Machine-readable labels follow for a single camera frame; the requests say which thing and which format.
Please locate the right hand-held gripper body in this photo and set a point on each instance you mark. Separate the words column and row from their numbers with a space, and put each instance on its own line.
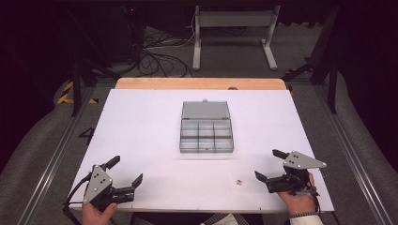
column 300, row 162

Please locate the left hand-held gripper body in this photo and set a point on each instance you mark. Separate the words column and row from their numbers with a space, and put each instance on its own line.
column 98, row 182

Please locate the person's left hand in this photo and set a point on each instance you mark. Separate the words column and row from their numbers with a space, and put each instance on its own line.
column 94, row 217

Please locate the person's right hand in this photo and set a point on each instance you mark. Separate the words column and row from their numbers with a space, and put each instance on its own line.
column 298, row 203

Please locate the small brown object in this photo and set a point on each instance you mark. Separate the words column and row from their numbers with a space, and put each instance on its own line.
column 239, row 182

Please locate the black floor tape mark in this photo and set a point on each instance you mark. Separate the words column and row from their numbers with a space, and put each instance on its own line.
column 87, row 135

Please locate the clear plastic compartment box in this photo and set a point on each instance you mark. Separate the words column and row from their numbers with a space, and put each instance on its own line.
column 206, row 131

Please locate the yellow black floor tape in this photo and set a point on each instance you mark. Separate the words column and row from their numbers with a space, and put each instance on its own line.
column 67, row 93

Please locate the black tripod stand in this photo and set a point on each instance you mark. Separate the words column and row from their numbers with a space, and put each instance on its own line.
column 325, row 62
column 78, row 81

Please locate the black equipment case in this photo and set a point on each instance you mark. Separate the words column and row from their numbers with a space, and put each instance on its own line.
column 122, row 34

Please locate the grey metal floor rail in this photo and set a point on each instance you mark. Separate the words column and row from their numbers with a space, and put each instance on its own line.
column 353, row 156
column 54, row 162

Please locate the grey metal stand frame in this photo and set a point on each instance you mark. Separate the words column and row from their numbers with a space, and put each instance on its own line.
column 233, row 20

